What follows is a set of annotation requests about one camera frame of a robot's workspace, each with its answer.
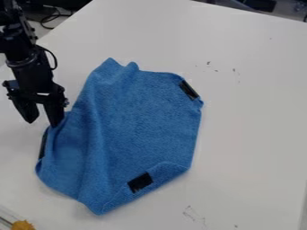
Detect blue cloth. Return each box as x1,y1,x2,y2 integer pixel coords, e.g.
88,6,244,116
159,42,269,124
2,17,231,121
34,57,206,216

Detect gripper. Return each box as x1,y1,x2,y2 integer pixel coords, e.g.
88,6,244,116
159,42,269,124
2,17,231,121
1,49,67,128

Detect yellow toy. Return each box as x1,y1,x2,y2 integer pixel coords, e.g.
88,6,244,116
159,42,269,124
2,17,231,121
11,219,37,230

